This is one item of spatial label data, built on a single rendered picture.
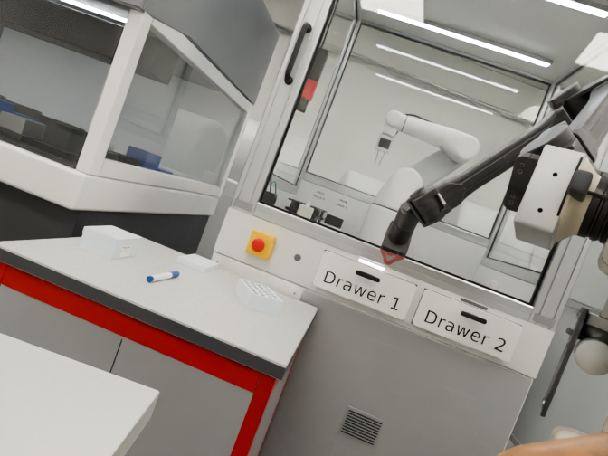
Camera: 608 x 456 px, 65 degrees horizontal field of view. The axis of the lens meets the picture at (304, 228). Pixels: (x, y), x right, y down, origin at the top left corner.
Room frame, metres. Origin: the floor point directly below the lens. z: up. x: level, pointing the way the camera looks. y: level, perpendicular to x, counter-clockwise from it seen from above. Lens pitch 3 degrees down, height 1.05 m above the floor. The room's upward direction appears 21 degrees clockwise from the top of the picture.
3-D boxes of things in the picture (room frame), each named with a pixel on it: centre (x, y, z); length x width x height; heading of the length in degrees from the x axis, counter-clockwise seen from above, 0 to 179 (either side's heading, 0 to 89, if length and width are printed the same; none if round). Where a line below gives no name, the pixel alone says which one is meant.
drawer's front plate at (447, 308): (1.38, -0.54, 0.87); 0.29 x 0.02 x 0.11; 83
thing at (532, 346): (1.89, -0.32, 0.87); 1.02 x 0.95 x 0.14; 83
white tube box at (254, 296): (1.19, 0.05, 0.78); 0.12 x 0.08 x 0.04; 25
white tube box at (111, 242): (1.16, 0.43, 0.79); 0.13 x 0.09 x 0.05; 174
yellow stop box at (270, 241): (1.44, 0.10, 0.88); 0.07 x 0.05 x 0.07; 83
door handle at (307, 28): (1.45, 0.20, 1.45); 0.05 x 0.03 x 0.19; 173
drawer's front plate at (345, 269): (1.42, -0.23, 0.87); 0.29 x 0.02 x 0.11; 83
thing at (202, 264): (1.38, 0.25, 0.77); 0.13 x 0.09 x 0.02; 173
